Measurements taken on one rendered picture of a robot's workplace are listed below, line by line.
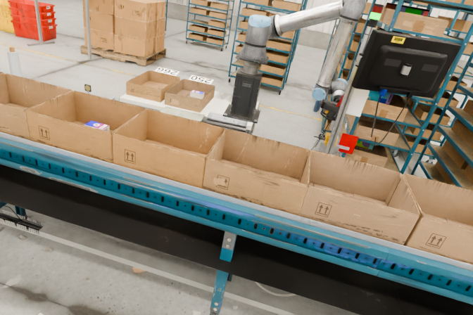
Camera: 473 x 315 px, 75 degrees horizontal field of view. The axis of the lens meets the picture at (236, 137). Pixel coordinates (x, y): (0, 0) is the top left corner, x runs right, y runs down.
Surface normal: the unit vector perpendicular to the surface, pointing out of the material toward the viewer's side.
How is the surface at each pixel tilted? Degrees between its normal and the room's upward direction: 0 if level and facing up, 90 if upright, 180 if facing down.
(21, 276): 0
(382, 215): 90
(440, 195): 90
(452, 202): 89
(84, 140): 90
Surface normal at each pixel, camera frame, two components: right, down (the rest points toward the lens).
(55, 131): -0.23, 0.43
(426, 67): 0.11, 0.54
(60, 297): 0.16, -0.87
